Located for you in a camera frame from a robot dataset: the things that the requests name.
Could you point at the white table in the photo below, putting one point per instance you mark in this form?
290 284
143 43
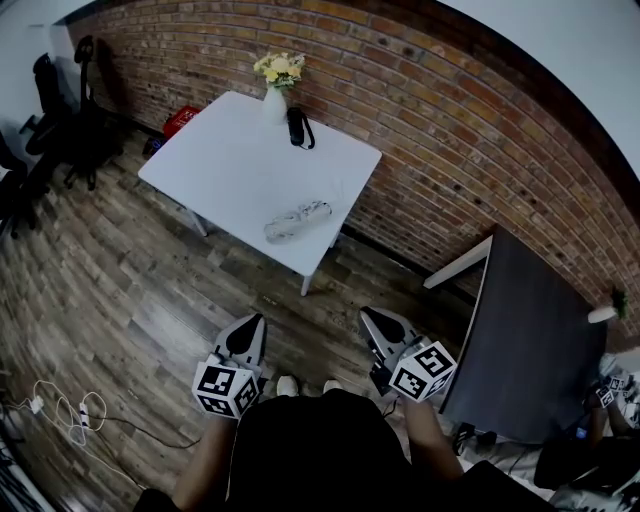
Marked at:
250 165

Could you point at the person's left white shoe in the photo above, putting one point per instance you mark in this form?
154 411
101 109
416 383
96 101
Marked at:
287 386

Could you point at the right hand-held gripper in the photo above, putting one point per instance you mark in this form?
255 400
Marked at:
422 375

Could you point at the red box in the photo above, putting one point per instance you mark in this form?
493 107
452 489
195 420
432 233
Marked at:
181 120

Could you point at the person's left forearm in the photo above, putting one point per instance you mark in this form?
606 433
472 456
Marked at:
205 460

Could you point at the white power strip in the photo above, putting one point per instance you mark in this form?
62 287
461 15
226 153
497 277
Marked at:
84 415

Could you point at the black device with blue light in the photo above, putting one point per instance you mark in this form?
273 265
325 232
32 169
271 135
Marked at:
152 146

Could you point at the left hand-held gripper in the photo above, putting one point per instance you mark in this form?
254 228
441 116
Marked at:
220 387

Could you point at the grey patterned umbrella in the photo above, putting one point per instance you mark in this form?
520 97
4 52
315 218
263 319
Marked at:
295 222

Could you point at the white panel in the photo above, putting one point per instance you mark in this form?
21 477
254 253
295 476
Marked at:
457 270

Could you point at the white vase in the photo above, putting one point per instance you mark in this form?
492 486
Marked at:
274 107

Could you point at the person's black clothing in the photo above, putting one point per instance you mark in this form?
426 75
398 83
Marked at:
320 450

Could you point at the black power adapter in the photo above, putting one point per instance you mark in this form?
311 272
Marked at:
472 437

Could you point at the yellow flower bouquet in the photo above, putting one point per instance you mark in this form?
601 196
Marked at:
280 67

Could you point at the person's right forearm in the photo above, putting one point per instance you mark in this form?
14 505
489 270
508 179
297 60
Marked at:
430 440

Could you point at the small potted plant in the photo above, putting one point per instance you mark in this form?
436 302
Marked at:
620 302

